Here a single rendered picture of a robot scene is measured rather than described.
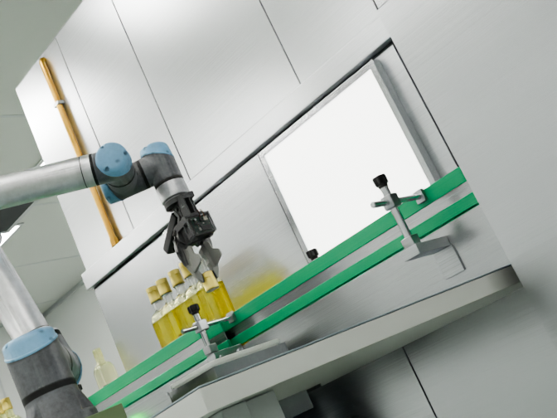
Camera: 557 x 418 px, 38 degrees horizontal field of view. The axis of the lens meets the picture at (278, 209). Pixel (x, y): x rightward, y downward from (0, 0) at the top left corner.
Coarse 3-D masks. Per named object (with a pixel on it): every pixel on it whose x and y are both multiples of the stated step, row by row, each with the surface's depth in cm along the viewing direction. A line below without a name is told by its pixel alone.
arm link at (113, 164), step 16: (112, 144) 184; (64, 160) 186; (80, 160) 185; (96, 160) 183; (112, 160) 183; (128, 160) 185; (0, 176) 184; (16, 176) 183; (32, 176) 183; (48, 176) 183; (64, 176) 183; (80, 176) 184; (96, 176) 185; (112, 176) 184; (128, 176) 189; (0, 192) 182; (16, 192) 182; (32, 192) 183; (48, 192) 184; (64, 192) 186; (0, 208) 184
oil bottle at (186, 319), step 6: (180, 294) 219; (174, 300) 221; (180, 300) 218; (174, 306) 220; (180, 306) 219; (186, 306) 217; (180, 312) 219; (186, 312) 217; (180, 318) 219; (186, 318) 217; (192, 318) 216; (186, 324) 218
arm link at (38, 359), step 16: (32, 336) 170; (48, 336) 172; (16, 352) 169; (32, 352) 168; (48, 352) 170; (64, 352) 175; (16, 368) 169; (32, 368) 168; (48, 368) 168; (64, 368) 171; (16, 384) 169; (32, 384) 167; (48, 384) 167
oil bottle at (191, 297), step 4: (192, 284) 216; (188, 288) 216; (192, 288) 215; (188, 292) 216; (192, 292) 214; (196, 292) 214; (188, 296) 216; (192, 296) 214; (196, 296) 213; (188, 300) 216; (192, 300) 215; (196, 300) 214; (200, 300) 213; (188, 304) 216; (200, 304) 213; (200, 308) 213; (200, 312) 213; (204, 312) 212; (192, 316) 215; (204, 316) 212; (208, 320) 212
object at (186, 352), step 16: (192, 336) 199; (160, 352) 209; (176, 352) 204; (192, 352) 201; (144, 368) 214; (160, 368) 210; (176, 368) 205; (112, 384) 224; (128, 384) 220; (144, 384) 215; (160, 384) 210; (96, 400) 230; (112, 400) 226; (128, 400) 220
